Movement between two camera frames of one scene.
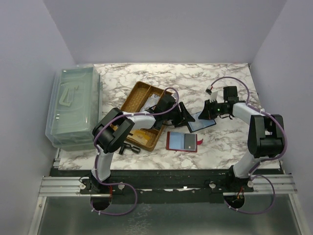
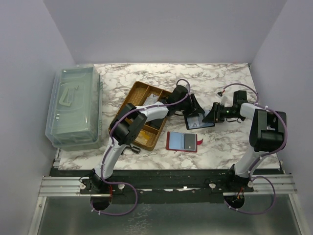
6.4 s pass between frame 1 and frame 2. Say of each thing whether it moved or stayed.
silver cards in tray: stayed
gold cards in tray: stayed
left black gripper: moved
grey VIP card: stayed
